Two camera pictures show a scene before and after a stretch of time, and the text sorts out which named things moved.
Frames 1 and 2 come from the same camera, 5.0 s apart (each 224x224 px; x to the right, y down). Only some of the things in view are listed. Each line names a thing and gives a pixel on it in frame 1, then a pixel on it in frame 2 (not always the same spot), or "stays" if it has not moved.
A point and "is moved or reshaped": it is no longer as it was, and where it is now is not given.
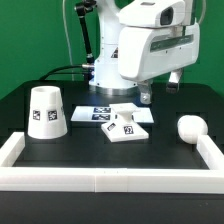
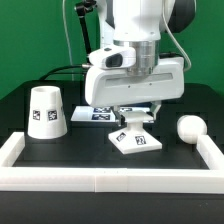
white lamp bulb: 190,127 stays
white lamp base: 124,129 is moved or reshaped
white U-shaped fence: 203,181 stays
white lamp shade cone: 47,119 stays
